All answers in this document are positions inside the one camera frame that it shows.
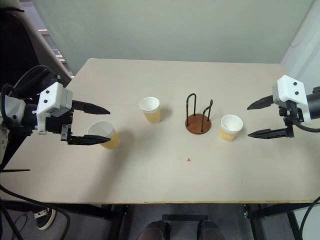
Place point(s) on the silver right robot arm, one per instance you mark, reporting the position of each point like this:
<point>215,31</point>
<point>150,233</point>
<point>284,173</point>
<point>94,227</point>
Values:
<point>314,102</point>

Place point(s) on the dark rounded shape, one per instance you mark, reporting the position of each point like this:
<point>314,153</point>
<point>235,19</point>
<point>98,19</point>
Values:
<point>211,231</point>
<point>153,231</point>

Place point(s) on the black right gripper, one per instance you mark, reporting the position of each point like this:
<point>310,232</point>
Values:
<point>291,110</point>

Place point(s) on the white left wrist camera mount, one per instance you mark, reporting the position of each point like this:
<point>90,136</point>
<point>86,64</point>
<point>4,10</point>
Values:
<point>53,96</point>

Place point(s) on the black white sneaker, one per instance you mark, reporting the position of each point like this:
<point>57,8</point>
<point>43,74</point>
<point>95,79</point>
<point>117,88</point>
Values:
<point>45,218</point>

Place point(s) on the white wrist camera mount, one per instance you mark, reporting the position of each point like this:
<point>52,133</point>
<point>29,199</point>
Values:
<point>53,96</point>
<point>291,87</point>

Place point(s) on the white translucent curtain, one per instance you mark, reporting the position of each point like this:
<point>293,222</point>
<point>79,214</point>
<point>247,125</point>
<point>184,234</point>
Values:
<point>303,50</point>

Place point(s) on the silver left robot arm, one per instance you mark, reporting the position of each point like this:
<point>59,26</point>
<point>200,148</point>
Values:
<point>13,107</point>

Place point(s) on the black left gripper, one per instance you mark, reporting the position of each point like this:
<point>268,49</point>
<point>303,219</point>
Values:
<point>56,122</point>

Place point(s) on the black metal table frame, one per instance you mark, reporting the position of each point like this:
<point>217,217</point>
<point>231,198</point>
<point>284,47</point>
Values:
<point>110,213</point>

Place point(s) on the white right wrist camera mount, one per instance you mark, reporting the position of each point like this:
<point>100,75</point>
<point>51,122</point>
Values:
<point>291,87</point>

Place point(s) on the tan paper cup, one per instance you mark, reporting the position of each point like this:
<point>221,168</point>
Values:
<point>112,142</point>
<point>152,116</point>
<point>228,135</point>

